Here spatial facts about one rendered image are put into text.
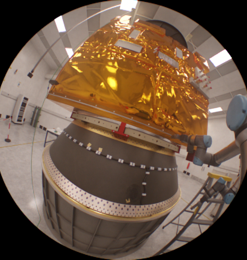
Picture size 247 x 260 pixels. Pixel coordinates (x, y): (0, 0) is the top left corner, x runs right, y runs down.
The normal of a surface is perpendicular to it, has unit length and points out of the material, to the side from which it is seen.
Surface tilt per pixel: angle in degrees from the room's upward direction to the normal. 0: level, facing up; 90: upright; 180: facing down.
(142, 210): 43
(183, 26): 180
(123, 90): 87
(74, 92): 130
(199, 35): 180
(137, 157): 62
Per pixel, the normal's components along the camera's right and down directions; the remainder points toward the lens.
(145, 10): -0.31, 0.95
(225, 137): -0.94, -0.32
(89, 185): 0.04, -0.55
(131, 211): 0.34, -0.71
